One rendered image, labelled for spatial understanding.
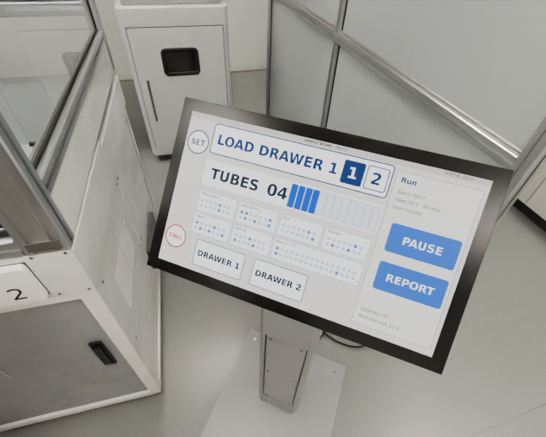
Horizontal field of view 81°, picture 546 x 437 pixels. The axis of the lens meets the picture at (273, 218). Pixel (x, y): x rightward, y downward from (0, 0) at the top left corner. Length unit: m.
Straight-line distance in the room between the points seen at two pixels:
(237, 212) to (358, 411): 1.16
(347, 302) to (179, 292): 1.31
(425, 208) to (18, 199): 0.64
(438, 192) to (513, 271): 1.80
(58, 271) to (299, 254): 0.51
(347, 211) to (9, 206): 0.55
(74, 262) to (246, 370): 0.94
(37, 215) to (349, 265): 0.54
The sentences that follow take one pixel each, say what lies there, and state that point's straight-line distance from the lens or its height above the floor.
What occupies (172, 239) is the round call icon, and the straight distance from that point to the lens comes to 0.60.
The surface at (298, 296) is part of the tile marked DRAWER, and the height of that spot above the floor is 0.99.
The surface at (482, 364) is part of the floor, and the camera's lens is 1.85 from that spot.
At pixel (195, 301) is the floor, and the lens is 1.71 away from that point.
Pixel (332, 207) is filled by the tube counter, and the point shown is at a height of 1.11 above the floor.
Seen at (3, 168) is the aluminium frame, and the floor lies 1.14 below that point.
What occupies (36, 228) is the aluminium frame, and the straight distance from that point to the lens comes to 0.72.
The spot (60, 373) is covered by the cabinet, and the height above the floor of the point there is 0.40.
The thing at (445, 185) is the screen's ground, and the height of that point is 1.17.
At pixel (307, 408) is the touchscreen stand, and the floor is 0.04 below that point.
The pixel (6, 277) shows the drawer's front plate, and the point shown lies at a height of 0.91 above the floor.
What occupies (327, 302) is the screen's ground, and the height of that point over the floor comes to 1.00.
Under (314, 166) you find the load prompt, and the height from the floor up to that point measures 1.15.
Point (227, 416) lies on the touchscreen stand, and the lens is 1.46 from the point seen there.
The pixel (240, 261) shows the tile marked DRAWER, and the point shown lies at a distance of 0.55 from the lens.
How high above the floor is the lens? 1.45
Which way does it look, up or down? 45 degrees down
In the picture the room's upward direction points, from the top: 3 degrees clockwise
